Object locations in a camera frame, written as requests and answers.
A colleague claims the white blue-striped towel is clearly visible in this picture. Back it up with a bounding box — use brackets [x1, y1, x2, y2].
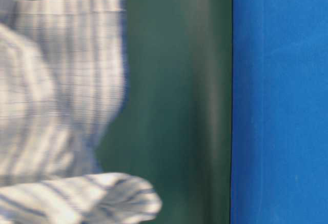
[1, 0, 161, 223]

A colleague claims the green backdrop curtain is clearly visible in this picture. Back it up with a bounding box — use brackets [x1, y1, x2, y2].
[97, 0, 231, 223]

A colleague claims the blue table cloth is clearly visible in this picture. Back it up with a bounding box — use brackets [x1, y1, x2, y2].
[231, 0, 327, 223]

